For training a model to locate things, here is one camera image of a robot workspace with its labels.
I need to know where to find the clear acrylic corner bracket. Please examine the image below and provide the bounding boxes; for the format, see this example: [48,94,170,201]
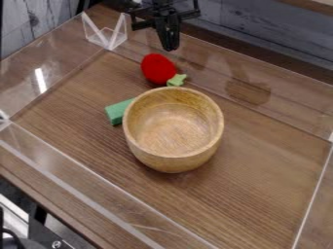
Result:
[80,13,127,51]

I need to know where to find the wooden bowl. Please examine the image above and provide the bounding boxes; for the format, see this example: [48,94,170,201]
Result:
[121,87,223,173]

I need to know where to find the clear acrylic tray wall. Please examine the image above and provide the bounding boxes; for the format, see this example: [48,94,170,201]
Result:
[0,15,333,249]

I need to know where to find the red plush strawberry toy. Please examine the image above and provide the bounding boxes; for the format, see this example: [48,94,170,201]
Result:
[140,53,187,87]

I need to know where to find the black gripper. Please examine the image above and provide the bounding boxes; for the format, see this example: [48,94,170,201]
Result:
[127,0,200,52]

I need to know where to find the black metal table leg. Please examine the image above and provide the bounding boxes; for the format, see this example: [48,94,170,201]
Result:
[26,206,75,249]

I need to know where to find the green foam block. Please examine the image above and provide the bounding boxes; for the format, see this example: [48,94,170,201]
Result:
[104,98,133,125]

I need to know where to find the black cable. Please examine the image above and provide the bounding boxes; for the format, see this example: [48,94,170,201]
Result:
[0,207,21,249]

